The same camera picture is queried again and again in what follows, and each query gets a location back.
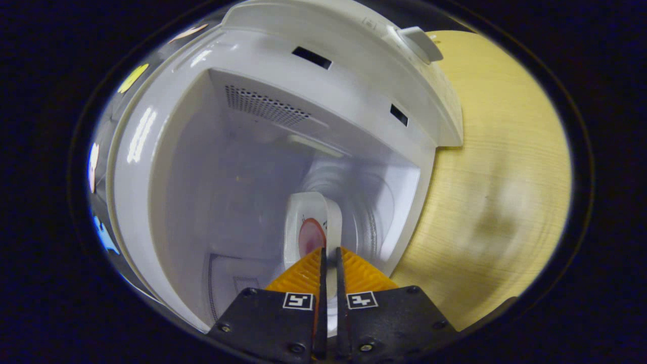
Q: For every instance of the white microwave oven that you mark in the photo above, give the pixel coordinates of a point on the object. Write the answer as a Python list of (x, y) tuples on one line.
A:
[(202, 177)]

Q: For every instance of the white square plate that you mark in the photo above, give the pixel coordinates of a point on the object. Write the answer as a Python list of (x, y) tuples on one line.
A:
[(311, 207)]

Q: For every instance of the round red meat slice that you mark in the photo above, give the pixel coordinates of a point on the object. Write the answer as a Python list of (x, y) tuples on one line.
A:
[(309, 237)]

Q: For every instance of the glass microwave turntable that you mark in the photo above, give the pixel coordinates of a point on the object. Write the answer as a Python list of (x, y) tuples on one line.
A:
[(364, 202)]

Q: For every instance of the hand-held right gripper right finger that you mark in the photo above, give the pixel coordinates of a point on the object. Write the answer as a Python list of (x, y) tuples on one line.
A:
[(394, 318)]

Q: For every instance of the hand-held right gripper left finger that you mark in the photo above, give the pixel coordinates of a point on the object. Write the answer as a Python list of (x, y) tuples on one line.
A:
[(273, 323)]

